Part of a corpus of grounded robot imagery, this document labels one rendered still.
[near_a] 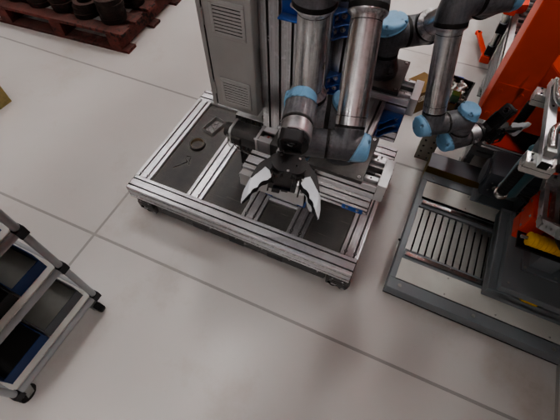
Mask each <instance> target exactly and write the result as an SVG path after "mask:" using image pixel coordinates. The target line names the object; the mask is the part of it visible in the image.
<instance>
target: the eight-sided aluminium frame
mask: <svg viewBox="0 0 560 420"><path fill-rule="evenodd" d="M554 176H555V175H552V176H551V177H550V178H549V179H548V180H546V179H543V180H542V184H541V187H540V188H539V191H540V190H541V192H540V195H539V202H538V209H537V220H536V221H535V222H536V228H537V229H540V230H542V231H544V232H545V233H547V234H549V235H551V236H552V237H554V238H555V239H557V240H560V224H559V213H560V177H559V176H557V179H556V178H554ZM550 193H552V197H551V202H550V207H549V215H548V203H549V195H550Z"/></svg>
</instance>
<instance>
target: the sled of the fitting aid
mask: <svg viewBox="0 0 560 420"><path fill-rule="evenodd" d="M518 214H519V213H518V212H514V211H511V210H509V209H506V208H504V207H503V208H502V209H501V210H500V211H499V212H498V213H497V214H496V217H495V221H494V226H493V230H492V238H491V242H490V248H489V252H488V256H487V264H486V269H485V273H484V278H483V282H482V291H481V294H482V295H485V296H487V297H490V298H493V299H495V300H498V301H499V302H502V303H506V304H507V305H510V306H512V307H515V308H518V309H520V310H523V311H524V312H527V313H531V314H532V315H535V316H537V317H540V318H543V319H545V320H548V321H549V322H552V323H556V324H557V325H560V314H558V313H555V312H552V311H549V310H547V309H545V308H543V307H539V306H537V305H535V304H532V303H530V302H527V301H524V300H522V299H520V298H517V297H514V296H512V295H509V294H507V293H505V292H501V291H499V290H497V289H496V288H497V283H498V274H499V269H500V264H501V259H502V254H503V244H504V239H505V235H506V230H507V225H508V222H509V221H510V220H511V219H514V218H515V217H516V216H517V215H518Z"/></svg>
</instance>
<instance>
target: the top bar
mask: <svg viewBox="0 0 560 420"><path fill-rule="evenodd" d="M553 80H554V79H553V78H552V79H551V81H550V82H549V83H548V85H547V91H546V97H545V103H544V110H543V116H542V128H541V134H540V141H539V147H538V154H537V166H536V168H540V169H542V170H545V171H547V170H548V168H549V167H550V166H551V165H552V163H553V159H552V158H550V157H544V156H543V149H544V148H545V147H546V146H547V141H548V132H549V130H550V128H551V127H552V126H553V125H554V124H555V123H557V115H558V105H557V104H556V103H555V101H554V98H553V88H551V86H552V81H553Z"/></svg>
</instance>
